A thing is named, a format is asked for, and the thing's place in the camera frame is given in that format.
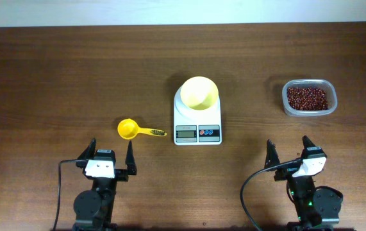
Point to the yellow measuring scoop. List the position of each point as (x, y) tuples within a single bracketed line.
[(128, 129)]

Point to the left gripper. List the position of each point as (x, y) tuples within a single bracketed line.
[(131, 163)]

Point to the pale yellow plastic bowl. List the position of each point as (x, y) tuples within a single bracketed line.
[(199, 93)]

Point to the white digital kitchen scale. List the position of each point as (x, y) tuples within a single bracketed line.
[(196, 127)]

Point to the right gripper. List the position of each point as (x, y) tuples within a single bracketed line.
[(272, 158)]

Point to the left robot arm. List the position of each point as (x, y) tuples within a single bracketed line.
[(94, 207)]

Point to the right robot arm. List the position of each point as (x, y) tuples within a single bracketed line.
[(317, 208)]

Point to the red beans in container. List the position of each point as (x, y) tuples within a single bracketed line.
[(307, 98)]

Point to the clear plastic food container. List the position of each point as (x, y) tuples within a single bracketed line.
[(325, 85)]

